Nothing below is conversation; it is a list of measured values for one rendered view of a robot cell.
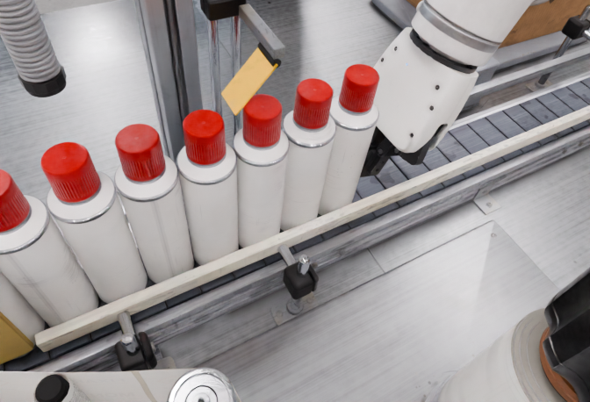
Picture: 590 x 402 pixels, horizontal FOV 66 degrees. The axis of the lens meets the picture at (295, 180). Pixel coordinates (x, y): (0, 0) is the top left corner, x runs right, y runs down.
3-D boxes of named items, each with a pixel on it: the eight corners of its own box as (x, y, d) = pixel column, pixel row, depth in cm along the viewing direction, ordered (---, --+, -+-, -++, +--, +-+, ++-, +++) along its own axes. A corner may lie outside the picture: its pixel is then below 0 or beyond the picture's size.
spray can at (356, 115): (325, 227, 55) (357, 98, 39) (302, 197, 58) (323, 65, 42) (358, 211, 57) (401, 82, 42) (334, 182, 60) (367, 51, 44)
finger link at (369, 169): (381, 131, 51) (354, 173, 55) (398, 150, 49) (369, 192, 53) (399, 130, 53) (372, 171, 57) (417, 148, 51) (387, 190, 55)
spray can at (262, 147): (247, 262, 51) (248, 134, 36) (228, 227, 54) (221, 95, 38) (287, 244, 53) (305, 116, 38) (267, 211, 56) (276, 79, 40)
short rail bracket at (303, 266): (289, 324, 52) (298, 276, 43) (277, 302, 54) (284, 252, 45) (312, 312, 54) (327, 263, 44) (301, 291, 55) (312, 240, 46)
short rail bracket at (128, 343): (139, 398, 46) (112, 362, 37) (122, 343, 49) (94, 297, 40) (169, 384, 47) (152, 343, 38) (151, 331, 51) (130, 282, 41)
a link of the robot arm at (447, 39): (406, -11, 43) (389, 17, 45) (468, 39, 39) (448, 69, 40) (456, 2, 48) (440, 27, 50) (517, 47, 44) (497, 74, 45)
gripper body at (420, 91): (394, 7, 45) (344, 99, 52) (464, 67, 40) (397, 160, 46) (439, 17, 49) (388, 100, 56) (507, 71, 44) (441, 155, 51)
